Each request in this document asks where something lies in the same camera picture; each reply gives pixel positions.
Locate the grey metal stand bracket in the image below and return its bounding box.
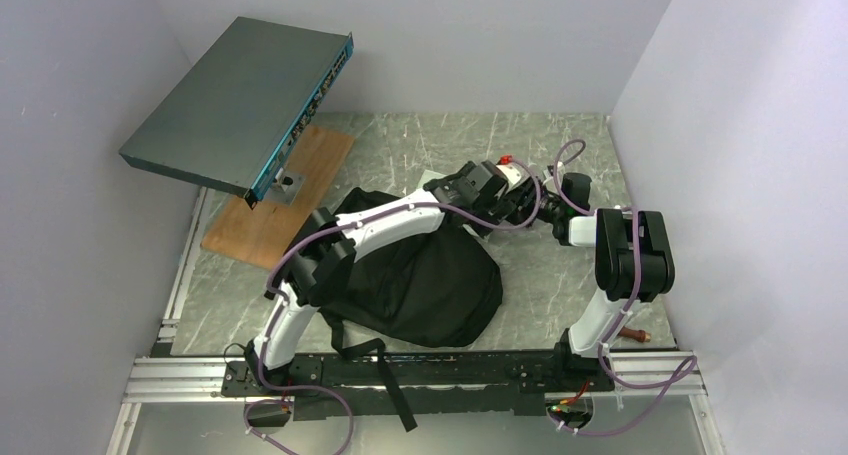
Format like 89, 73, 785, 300
264, 169, 306, 206

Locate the brown wooden board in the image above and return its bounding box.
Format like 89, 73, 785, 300
201, 125, 354, 270

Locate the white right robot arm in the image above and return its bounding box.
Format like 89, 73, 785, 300
538, 173, 675, 390

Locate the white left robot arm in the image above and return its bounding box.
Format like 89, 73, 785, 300
247, 159, 543, 395

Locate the brown wooden faucet toy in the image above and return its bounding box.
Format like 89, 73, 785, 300
618, 327, 652, 343

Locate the pale green notebook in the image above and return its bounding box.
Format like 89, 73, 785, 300
417, 169, 446, 189

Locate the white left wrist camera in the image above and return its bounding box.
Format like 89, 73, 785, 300
496, 155, 529, 191

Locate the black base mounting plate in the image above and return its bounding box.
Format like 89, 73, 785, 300
221, 349, 616, 421

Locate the grey network switch box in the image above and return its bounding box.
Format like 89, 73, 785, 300
119, 17, 354, 207

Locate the black student backpack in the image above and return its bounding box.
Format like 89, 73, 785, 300
319, 226, 503, 431

